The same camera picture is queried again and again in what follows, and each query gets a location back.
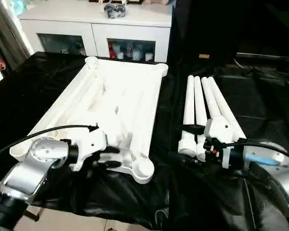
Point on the white plastic table leg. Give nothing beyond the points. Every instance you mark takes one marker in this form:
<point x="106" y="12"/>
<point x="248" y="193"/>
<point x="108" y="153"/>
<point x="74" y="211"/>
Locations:
<point x="211" y="98"/>
<point x="226" y="108"/>
<point x="200" y="106"/>
<point x="189" y="106"/>

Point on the white plastic table top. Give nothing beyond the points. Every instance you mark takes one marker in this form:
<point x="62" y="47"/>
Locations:
<point x="111" y="106"/>

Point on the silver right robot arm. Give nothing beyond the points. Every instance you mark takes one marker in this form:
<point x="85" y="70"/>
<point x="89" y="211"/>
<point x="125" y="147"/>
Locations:
<point x="274" y="173"/>

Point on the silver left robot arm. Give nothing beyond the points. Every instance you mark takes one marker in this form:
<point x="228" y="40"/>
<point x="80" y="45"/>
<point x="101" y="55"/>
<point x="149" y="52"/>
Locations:
<point x="29" y="168"/>

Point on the small yellow label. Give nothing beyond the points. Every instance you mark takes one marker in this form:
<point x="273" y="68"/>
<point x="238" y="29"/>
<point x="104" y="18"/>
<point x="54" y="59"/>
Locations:
<point x="204" y="56"/>

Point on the black plastic mat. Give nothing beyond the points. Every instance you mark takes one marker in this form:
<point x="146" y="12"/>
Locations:
<point x="260" y="96"/>

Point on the small white jar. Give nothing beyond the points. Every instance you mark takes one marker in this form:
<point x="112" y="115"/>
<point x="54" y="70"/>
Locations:
<point x="149" y="57"/>
<point x="136" y="54"/>

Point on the red bottle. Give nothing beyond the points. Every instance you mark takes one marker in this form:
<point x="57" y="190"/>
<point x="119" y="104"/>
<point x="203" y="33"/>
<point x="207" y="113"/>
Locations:
<point x="111" y="50"/>

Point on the black low shelf board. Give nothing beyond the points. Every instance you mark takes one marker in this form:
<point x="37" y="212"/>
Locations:
<point x="269" y="57"/>

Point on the white sideboard cabinet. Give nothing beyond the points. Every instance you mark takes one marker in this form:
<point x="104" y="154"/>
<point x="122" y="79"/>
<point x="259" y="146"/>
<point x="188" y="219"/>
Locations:
<point x="135" y="21"/>

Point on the grey crumpled object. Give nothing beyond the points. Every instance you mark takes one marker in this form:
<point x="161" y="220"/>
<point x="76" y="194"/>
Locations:
<point x="115" y="10"/>

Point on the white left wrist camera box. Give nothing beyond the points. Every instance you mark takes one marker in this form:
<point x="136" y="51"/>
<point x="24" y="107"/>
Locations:
<point x="89" y="142"/>

